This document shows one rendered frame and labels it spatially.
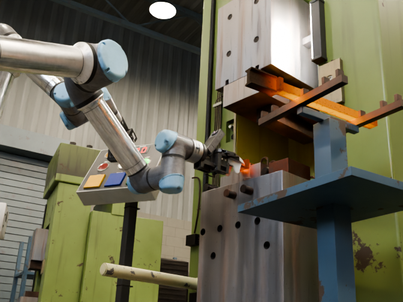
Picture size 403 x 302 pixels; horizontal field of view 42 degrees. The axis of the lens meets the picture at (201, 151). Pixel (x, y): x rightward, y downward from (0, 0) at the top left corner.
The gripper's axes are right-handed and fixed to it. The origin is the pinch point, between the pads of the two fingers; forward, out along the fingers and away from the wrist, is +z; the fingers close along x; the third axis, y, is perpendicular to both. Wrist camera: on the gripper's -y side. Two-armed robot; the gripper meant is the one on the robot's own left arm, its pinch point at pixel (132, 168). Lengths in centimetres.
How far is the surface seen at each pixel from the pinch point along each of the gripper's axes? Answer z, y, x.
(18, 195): 362, 424, 556
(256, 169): 1, -7, -52
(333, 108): -31, -23, -84
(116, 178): 4.5, -0.3, 9.1
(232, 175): 5.3, -3.8, -41.2
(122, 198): 10.8, -5.5, 7.4
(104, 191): 6.2, -5.5, 13.6
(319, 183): -33, -55, -83
